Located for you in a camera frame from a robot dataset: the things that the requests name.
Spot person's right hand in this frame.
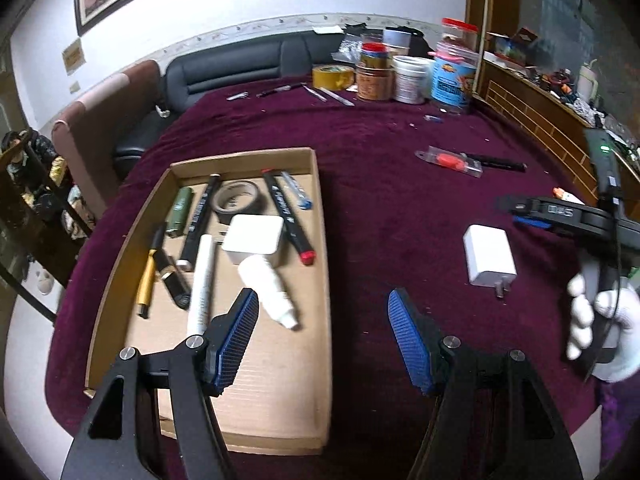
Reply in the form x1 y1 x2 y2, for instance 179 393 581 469
565 272 640 383

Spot thin black pen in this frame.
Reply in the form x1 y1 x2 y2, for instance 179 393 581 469
256 82 307 98

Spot blue label jar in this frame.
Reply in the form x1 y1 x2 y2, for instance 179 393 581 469
430 42 478 113

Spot clear package with orange item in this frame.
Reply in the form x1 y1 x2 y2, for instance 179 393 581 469
415 145 483 178

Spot brown jar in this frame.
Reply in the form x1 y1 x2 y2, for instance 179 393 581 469
356 42 395 102

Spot white kettle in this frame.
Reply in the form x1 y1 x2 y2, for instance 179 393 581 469
577 59 601 103

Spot wooden cabinet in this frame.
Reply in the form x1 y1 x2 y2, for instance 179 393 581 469
465 0 640 226

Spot gold wall plaque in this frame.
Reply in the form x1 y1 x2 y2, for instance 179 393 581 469
61 37 84 72

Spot pile of small clutter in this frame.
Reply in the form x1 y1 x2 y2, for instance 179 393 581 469
530 67 640 161

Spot clear plastic container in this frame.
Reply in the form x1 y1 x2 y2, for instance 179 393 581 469
382 27 412 58

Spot black bag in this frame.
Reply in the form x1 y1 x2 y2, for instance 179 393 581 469
345 22 436 56

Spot black marker red cap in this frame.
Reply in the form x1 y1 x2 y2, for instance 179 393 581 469
260 168 318 267

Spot blue and clear pen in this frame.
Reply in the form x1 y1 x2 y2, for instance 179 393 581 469
279 170 313 211

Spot clear jar red lid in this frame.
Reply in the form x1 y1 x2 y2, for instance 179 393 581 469
440 17 481 56

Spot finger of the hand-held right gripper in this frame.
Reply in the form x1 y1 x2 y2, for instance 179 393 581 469
511 214 556 232
495 194 538 217

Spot yellow tape roll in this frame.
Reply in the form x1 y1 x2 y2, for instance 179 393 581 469
311 63 357 92

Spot white tub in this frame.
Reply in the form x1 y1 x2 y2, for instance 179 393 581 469
391 55 435 106

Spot white charger adapter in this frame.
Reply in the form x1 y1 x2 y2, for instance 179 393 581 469
215 214 285 267
462 224 518 301

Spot grey tape roll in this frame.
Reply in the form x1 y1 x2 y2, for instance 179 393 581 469
210 180 262 226

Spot dark leather sofa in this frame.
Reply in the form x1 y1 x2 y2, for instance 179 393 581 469
112 35 351 181

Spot cardboard tray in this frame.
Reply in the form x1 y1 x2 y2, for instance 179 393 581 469
82 146 333 456

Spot colourful box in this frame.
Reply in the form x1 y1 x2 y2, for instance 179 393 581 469
485 27 538 61

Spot gold and black pen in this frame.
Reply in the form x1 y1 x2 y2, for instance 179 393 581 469
136 221 168 320

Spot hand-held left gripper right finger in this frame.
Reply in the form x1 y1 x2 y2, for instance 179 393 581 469
387 287 586 480

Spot black marker grey end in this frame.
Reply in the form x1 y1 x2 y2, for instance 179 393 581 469
178 174 222 273

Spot small dropper bottle orange cap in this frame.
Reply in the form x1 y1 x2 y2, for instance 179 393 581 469
551 186 586 206

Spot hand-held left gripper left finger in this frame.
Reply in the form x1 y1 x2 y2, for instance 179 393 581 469
60 287 261 480

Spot white plastic bottle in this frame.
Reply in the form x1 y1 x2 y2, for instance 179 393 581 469
237 254 301 331

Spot green lighter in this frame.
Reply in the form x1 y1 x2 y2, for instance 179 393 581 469
166 186 195 239

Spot brown chair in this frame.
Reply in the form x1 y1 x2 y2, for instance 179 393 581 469
51 59 166 221

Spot white tube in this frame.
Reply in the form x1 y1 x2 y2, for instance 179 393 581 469
186 233 217 338

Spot black stick with gold band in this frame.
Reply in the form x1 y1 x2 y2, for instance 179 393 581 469
155 250 193 311

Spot clear plastic bags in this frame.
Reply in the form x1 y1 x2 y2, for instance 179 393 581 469
330 35 363 63

